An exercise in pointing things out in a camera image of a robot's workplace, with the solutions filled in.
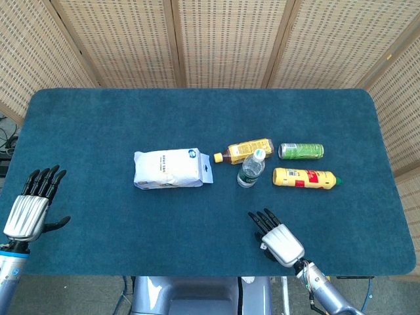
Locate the yellow bottle red label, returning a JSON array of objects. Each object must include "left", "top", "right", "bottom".
[{"left": 272, "top": 167, "right": 343, "bottom": 190}]

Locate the blue cable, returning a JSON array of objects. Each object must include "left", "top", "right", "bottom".
[
  {"left": 362, "top": 277, "right": 375, "bottom": 312},
  {"left": 113, "top": 276, "right": 133, "bottom": 315}
]

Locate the white paper bag package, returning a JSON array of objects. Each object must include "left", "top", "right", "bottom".
[{"left": 133, "top": 147, "right": 215, "bottom": 190}]

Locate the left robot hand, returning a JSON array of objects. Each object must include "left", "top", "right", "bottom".
[{"left": 3, "top": 164, "right": 72, "bottom": 243}]

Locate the grey robot torso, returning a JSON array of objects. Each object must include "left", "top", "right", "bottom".
[{"left": 131, "top": 276, "right": 274, "bottom": 315}]

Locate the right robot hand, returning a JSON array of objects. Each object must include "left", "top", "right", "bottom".
[{"left": 247, "top": 207, "right": 305, "bottom": 267}]

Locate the woven bamboo folding screen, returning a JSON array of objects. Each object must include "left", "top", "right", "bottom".
[{"left": 0, "top": 0, "right": 420, "bottom": 207}]

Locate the clear water bottle green label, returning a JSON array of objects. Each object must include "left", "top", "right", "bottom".
[{"left": 236, "top": 148, "right": 266, "bottom": 189}]

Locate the green drink can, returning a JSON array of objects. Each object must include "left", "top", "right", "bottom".
[{"left": 278, "top": 142, "right": 325, "bottom": 161}]

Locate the brown tea bottle yellow label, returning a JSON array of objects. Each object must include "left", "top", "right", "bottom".
[{"left": 213, "top": 138, "right": 274, "bottom": 165}]

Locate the blue felt table cover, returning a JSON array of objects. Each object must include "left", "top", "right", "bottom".
[{"left": 0, "top": 87, "right": 417, "bottom": 277}]

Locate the black cables bundle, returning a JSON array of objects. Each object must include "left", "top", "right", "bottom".
[{"left": 0, "top": 115, "right": 20, "bottom": 178}]

